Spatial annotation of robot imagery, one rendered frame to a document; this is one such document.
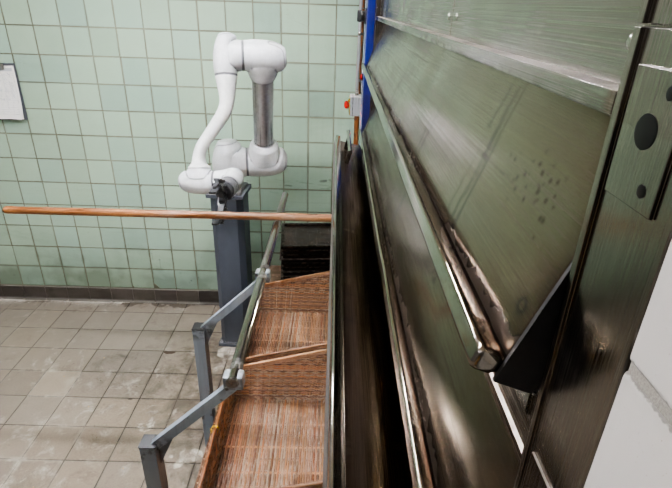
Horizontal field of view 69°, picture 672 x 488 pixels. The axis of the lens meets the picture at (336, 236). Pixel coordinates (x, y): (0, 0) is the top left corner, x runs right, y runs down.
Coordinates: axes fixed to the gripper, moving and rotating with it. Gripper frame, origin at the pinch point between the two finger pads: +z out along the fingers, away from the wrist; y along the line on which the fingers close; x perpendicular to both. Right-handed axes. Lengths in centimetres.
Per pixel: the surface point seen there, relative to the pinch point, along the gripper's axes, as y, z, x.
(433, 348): -34, 128, -64
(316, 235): 32, -44, -39
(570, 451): -52, 161, -65
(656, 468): -58, 167, -65
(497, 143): -65, 135, -66
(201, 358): 35, 50, -5
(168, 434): 19, 96, -11
